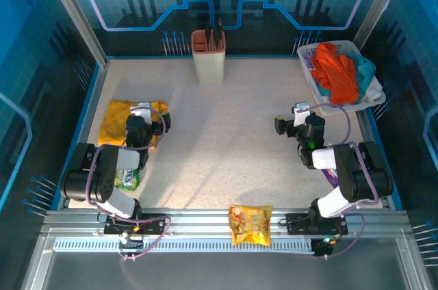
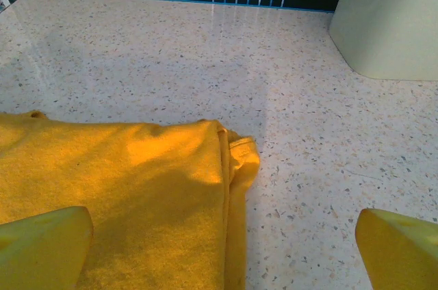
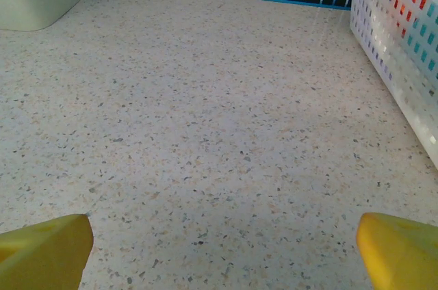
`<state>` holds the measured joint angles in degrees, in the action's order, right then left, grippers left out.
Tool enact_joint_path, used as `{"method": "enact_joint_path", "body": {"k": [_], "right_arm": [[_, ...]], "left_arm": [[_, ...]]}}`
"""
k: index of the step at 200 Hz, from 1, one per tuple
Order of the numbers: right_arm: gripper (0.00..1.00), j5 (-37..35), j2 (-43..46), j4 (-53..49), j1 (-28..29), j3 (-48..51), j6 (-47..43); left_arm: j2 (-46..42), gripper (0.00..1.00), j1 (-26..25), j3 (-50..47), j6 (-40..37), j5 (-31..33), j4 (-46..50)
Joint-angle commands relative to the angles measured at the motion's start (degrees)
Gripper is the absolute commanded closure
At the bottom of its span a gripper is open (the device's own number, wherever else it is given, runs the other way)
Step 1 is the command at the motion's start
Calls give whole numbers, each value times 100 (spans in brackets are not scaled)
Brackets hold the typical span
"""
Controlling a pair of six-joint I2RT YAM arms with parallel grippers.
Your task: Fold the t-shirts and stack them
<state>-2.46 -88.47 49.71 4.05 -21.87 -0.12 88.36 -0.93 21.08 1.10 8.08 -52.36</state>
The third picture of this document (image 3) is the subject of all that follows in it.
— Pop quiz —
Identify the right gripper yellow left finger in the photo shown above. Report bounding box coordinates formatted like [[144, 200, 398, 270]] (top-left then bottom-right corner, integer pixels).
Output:
[[0, 213, 94, 290]]

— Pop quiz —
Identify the teal t-shirt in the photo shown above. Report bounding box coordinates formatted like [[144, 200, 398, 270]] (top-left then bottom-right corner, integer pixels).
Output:
[[412, 1, 438, 65]]

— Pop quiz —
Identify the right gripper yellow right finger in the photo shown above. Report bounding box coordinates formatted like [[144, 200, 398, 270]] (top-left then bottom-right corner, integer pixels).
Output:
[[356, 212, 438, 290]]

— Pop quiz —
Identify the white plastic laundry basket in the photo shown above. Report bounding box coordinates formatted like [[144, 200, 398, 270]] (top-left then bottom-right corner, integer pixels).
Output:
[[348, 0, 438, 159]]

